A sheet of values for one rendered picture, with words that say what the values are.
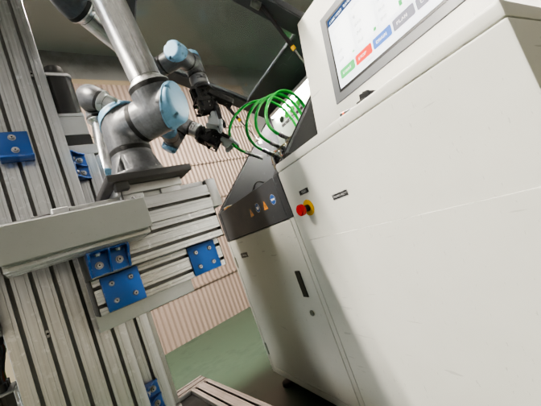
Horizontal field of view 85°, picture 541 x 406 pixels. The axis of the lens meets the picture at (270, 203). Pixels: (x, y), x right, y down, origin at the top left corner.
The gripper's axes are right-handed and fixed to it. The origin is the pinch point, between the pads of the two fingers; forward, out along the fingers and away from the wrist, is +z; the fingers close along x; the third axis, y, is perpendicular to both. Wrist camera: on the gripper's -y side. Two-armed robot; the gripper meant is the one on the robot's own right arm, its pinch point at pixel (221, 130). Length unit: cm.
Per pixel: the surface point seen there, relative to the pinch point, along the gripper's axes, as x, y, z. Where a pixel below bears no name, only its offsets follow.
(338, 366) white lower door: 16, -3, 98
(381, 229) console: 57, -3, 55
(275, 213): 12.7, -3.0, 40.5
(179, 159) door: -226, -46, -66
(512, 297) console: 79, -3, 71
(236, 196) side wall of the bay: -43, -16, 22
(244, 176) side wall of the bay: -43, -25, 12
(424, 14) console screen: 72, -29, 8
